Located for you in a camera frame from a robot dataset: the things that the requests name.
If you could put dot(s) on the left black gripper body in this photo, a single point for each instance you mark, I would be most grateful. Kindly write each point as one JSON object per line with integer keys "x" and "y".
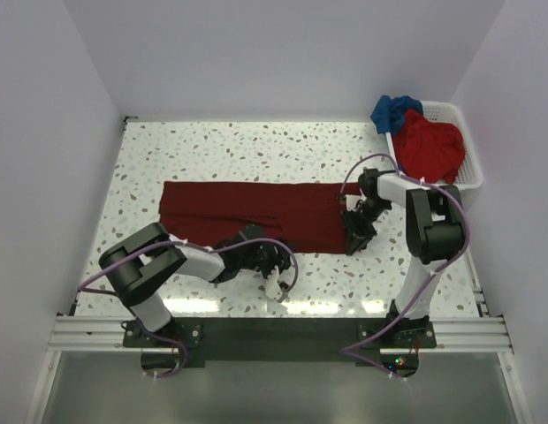
{"x": 266, "y": 259}

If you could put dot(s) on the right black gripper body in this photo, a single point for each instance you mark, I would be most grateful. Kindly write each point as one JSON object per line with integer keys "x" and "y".
{"x": 360, "y": 223}

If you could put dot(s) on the dark red t shirt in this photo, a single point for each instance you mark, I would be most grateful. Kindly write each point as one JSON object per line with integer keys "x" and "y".
{"x": 307, "y": 216}

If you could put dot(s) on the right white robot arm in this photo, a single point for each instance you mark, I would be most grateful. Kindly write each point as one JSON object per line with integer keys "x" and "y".
{"x": 436, "y": 234}

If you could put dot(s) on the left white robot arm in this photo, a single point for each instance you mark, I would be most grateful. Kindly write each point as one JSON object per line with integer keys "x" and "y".
{"x": 138, "y": 266}

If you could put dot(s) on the bright red t shirt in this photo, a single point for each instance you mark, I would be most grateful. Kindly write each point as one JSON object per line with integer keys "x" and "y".
{"x": 430, "y": 150}

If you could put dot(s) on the blue t shirt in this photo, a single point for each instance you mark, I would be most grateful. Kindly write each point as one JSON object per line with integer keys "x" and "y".
{"x": 388, "y": 114}

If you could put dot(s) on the white plastic basket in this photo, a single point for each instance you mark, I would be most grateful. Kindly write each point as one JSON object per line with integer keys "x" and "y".
{"x": 470, "y": 175}

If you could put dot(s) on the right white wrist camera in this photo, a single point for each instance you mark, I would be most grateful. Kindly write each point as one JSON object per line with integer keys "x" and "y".
{"x": 353, "y": 202}

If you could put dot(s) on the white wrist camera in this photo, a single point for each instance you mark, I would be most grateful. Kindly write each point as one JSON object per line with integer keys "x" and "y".
{"x": 274, "y": 289}
{"x": 353, "y": 202}

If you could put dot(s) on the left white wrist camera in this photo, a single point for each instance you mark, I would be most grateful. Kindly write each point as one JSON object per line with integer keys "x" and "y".
{"x": 274, "y": 289}

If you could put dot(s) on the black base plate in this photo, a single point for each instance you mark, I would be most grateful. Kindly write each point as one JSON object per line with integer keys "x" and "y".
{"x": 173, "y": 353}

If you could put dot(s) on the aluminium frame rail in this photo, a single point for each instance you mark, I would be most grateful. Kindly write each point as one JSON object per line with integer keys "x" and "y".
{"x": 449, "y": 335}

